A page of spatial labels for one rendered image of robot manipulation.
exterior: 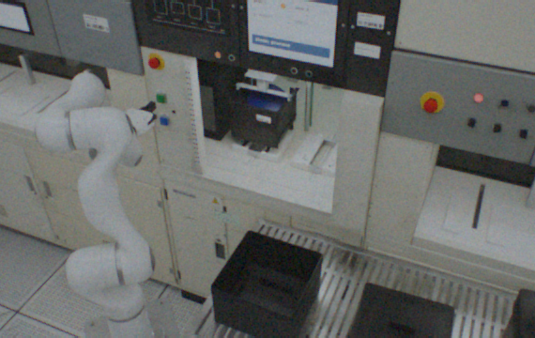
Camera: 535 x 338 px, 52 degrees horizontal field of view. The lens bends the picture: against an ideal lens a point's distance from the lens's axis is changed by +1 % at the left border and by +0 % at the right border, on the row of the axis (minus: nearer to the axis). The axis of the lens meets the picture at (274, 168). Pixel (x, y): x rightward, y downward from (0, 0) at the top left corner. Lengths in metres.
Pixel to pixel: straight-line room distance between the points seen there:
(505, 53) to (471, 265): 0.80
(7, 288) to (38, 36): 1.44
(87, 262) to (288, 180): 0.94
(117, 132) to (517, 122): 1.08
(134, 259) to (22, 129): 1.38
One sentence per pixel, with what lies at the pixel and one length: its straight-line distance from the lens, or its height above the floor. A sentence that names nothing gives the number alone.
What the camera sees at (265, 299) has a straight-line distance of 1.91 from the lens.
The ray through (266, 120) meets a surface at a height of 1.07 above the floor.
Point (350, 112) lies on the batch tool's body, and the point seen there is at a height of 1.36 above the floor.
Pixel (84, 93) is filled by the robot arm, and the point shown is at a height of 1.55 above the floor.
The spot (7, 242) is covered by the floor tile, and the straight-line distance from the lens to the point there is 3.48.
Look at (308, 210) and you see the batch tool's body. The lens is 2.09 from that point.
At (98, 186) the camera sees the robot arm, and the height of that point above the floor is 1.38.
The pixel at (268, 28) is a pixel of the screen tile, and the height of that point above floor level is 1.56.
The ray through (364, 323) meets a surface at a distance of 1.77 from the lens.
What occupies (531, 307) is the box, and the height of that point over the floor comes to 1.01.
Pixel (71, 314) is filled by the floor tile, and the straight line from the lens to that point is 3.01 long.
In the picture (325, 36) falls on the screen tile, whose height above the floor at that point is 1.57.
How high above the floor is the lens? 2.28
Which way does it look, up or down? 39 degrees down
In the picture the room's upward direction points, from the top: straight up
